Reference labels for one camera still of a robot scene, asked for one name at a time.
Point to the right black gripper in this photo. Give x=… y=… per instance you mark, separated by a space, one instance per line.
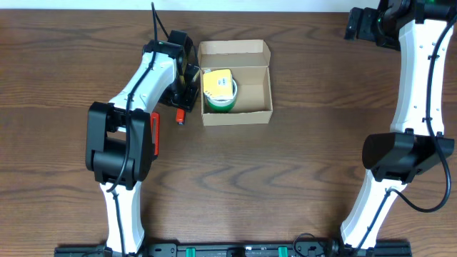
x=358 y=24

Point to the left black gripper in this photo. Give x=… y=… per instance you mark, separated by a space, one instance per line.
x=186 y=96

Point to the green tape roll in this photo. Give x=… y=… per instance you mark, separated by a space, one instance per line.
x=224 y=106

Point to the red utility knife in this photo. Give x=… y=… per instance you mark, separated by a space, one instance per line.
x=155 y=132

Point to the yellow sticky note pad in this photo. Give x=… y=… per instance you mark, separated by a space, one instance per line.
x=218 y=84

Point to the cardboard box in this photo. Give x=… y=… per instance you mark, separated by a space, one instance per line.
x=248 y=61

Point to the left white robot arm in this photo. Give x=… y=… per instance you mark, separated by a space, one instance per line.
x=122 y=138

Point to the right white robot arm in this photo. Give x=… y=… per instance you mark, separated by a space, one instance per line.
x=421 y=31

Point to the black mounting rail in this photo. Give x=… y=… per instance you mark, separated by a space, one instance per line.
x=315 y=247

